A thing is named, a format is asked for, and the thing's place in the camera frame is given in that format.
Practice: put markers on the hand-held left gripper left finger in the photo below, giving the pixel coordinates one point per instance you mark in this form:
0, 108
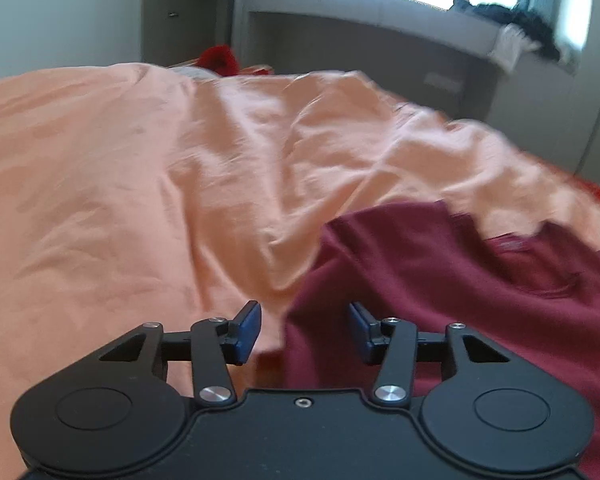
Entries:
248, 332

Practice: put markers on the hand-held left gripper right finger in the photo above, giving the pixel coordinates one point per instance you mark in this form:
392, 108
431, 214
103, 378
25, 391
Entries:
361, 332

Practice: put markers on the maroon knit garment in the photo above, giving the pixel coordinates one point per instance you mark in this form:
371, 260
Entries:
430, 280

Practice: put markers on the pile of dark clothes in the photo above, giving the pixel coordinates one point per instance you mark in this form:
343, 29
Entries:
525, 22

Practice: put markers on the orange duvet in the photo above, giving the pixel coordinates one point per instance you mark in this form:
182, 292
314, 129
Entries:
130, 185

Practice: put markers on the red cloth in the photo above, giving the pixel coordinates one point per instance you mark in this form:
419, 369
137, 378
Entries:
221, 58

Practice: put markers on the grey window seat cabinet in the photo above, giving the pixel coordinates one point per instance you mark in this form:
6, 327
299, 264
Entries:
370, 45

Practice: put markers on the grey open shelf cabinet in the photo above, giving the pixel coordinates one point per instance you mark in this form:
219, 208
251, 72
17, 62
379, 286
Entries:
190, 15

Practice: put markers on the white cloth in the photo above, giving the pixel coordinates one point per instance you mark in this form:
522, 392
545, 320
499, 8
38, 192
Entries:
512, 42

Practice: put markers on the white wall socket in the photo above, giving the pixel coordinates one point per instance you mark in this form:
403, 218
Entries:
443, 81

